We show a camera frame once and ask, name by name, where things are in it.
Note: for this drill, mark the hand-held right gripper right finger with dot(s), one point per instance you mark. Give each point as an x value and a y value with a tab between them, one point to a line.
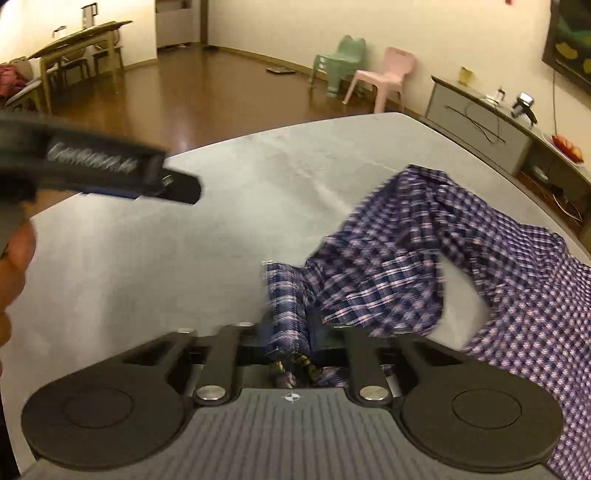
330	345

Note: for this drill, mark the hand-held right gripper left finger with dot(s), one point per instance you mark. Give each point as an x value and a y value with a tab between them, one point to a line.
229	360

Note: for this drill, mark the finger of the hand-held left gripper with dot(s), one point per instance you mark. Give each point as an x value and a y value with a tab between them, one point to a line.
184	187
113	194

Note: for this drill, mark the purple plaid shirt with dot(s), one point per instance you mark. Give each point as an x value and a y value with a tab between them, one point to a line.
392	277

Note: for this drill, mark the person's left hand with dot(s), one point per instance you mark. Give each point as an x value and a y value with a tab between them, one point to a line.
18	263

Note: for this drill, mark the wooden bench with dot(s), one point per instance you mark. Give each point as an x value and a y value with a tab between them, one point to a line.
25	94

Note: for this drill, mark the wooden dining chair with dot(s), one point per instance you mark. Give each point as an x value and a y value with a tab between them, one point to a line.
108	57
74	69

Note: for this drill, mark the red bag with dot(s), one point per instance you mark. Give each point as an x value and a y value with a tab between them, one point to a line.
10	79

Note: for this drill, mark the wooden dining table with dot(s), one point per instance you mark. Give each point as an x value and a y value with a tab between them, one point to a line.
78	39

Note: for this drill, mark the dark floor scale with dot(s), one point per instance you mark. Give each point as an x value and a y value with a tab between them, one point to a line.
280	70

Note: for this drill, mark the green plastic chair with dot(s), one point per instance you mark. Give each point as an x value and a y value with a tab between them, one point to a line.
341	60

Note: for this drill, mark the pink plastic chair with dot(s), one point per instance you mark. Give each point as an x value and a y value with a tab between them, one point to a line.
392	69

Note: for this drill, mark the long low cabinet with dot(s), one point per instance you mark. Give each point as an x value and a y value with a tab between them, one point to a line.
466	117

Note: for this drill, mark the yellow cup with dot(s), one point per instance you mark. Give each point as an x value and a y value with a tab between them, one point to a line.
465	76

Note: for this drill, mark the black handheld device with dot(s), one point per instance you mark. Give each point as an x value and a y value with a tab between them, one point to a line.
524	105

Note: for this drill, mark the red fruit plate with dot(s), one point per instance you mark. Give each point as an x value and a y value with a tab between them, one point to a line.
568	146

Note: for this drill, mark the dark framed wall picture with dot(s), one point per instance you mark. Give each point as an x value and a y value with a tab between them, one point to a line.
570	41

